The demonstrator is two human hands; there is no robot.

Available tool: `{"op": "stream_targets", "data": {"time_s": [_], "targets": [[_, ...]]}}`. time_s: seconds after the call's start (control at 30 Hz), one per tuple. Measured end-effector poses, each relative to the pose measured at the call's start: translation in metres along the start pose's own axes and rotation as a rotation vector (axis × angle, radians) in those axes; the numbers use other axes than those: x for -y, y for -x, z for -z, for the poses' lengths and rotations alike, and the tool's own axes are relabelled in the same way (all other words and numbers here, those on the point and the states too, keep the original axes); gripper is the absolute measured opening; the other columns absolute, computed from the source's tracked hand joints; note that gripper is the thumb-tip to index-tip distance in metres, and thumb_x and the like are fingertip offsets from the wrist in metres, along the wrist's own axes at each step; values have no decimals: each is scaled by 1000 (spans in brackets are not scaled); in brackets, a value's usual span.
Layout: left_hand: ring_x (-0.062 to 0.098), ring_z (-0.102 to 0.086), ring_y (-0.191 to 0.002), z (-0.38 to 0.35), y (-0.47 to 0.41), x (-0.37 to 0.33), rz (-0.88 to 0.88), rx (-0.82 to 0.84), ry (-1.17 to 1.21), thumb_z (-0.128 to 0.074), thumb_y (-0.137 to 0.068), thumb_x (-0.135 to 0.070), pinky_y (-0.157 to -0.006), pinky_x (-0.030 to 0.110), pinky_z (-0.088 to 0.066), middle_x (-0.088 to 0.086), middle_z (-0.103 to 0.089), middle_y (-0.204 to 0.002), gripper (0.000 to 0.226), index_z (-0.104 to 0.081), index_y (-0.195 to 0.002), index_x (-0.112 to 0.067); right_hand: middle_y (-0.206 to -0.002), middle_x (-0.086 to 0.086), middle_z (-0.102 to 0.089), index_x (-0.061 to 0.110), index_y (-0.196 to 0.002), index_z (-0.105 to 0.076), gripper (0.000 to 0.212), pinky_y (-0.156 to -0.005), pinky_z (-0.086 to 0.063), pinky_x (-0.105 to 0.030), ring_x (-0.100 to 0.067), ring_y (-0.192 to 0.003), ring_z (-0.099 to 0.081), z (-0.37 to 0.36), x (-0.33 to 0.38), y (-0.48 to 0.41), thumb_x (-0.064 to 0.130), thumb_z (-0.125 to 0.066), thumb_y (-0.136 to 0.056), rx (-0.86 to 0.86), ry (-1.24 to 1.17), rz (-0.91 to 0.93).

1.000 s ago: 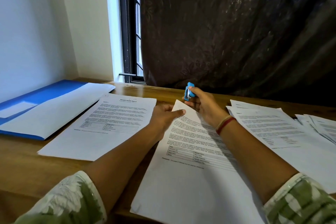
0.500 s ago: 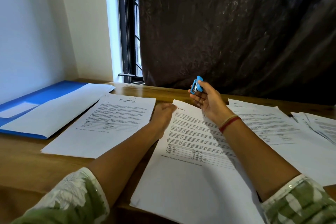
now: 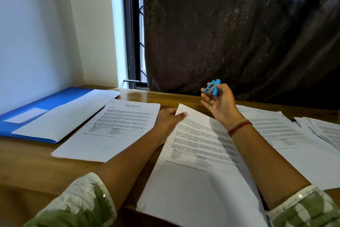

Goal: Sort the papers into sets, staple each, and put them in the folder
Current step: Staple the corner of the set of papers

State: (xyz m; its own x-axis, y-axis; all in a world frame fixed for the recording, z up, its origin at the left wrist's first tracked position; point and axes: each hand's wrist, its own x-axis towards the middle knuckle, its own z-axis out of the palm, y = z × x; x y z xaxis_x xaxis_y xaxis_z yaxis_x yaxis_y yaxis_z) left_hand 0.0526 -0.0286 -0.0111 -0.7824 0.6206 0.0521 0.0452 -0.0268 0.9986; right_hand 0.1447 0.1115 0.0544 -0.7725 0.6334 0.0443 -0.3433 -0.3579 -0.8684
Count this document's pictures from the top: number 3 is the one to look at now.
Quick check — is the black window frame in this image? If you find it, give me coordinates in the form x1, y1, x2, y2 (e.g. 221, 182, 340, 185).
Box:
121, 0, 151, 91

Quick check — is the dark plastic sheet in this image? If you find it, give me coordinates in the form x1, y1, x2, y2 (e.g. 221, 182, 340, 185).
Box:
141, 0, 340, 111

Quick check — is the white folder label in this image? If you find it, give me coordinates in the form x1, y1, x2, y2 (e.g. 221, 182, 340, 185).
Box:
4, 107, 49, 124

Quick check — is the person's right hand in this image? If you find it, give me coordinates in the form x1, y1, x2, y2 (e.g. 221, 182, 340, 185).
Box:
200, 83, 246, 129

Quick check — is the person's left hand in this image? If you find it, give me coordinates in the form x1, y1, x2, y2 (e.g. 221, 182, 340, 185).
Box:
154, 107, 188, 145

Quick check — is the blue stapler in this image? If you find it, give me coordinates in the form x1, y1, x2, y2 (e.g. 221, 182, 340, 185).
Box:
204, 79, 221, 99

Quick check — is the green floral right sleeve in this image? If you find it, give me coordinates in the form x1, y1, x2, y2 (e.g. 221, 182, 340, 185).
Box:
266, 184, 340, 227

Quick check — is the printed paper document with table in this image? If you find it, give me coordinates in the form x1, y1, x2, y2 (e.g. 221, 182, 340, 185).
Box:
136, 103, 269, 227

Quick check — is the pile of printed papers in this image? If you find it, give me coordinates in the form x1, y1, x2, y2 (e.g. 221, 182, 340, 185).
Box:
293, 117, 340, 153

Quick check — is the person's left forearm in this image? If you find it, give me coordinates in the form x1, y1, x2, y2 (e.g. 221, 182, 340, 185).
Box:
94, 126, 170, 211

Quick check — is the blue plastic folder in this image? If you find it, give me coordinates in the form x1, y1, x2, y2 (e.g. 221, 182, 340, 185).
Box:
0, 87, 95, 144

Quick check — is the black window grille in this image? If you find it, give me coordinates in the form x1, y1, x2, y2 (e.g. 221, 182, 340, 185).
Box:
138, 0, 147, 84

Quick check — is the red thread bracelet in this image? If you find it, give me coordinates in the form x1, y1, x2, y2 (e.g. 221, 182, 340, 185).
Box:
228, 119, 252, 138

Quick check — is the person's right forearm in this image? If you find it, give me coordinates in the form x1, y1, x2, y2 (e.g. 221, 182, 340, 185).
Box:
228, 120, 312, 210

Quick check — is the blank white paper sheet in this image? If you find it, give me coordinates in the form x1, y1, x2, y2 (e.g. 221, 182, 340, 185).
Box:
11, 89, 121, 142

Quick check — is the green floral left sleeve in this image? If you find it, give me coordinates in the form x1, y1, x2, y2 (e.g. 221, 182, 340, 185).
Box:
23, 172, 117, 227

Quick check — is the printed paper document with title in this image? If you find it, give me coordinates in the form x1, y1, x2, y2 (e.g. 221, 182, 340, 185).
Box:
51, 99, 161, 163

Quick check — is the green floral sleeve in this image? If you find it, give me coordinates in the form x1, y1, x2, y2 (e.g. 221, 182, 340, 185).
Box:
266, 184, 340, 227
23, 172, 117, 227

